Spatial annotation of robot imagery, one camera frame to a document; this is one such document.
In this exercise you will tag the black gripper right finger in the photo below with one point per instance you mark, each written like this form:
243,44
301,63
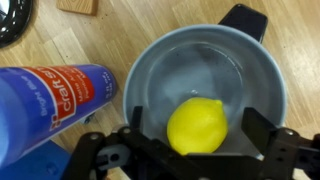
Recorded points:
258,128

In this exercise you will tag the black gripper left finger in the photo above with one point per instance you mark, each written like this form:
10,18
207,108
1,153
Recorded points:
137,118

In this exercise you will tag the yellow toy lemon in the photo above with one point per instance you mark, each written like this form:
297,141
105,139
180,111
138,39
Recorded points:
197,126

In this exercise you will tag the grey toy pot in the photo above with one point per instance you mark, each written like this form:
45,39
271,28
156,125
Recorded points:
200,66

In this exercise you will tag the wooden blue toy workbench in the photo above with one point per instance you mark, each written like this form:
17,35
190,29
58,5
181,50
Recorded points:
36,163

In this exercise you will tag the blue craft paint bottle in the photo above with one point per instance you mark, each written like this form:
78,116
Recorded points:
40,106

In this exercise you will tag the wooden block with two holes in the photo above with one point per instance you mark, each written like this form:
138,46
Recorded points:
78,6

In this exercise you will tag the black round plate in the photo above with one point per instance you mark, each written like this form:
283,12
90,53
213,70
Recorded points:
13,20

